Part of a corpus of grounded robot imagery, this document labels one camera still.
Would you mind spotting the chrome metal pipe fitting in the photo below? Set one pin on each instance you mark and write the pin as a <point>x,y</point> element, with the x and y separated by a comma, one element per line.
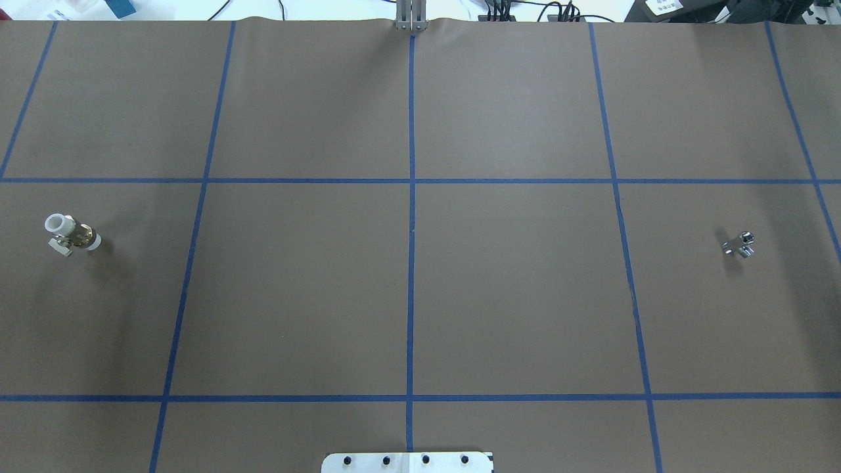
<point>741,244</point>

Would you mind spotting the white brass PPR valve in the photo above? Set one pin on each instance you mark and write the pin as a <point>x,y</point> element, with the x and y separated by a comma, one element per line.
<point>68,234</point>

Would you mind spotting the black equipment with label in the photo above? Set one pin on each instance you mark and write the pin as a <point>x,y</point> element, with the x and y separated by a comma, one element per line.
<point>734,12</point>

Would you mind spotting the teal box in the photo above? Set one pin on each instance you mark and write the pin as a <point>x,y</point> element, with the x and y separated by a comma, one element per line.
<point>121,8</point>

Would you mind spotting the aluminium camera mount post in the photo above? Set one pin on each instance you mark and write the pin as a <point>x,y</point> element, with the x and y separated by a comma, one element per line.
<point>411,15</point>

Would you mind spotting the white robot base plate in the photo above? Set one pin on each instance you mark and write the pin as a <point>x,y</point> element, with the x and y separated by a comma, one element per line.
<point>430,461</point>

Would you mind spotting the black cable connectors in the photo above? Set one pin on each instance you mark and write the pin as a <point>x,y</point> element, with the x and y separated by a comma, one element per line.
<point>530,11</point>

